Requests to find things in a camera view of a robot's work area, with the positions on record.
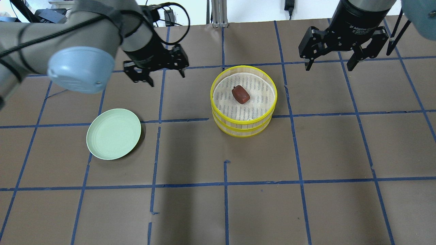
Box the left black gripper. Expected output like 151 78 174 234
123 37 189 88

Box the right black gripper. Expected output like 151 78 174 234
298 7 388 71

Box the brown steamed bun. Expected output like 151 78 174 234
232 85 251 104

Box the yellow steamer layer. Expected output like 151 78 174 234
210 65 278 124
212 110 273 138

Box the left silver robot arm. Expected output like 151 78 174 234
1 0 189 107

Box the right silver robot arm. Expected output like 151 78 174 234
298 0 436 71

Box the black power adapter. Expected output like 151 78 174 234
164 9 175 26

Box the light green plate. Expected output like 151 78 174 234
86 109 142 160

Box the aluminium frame post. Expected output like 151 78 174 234
210 0 229 28

